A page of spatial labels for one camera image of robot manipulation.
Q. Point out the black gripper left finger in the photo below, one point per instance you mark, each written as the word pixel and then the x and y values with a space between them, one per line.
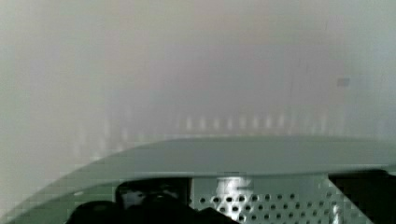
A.
pixel 148 201

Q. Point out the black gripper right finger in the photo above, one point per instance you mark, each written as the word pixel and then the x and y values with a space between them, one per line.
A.
pixel 372 191

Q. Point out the green plastic strainer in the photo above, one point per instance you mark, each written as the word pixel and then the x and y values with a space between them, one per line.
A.
pixel 252 180

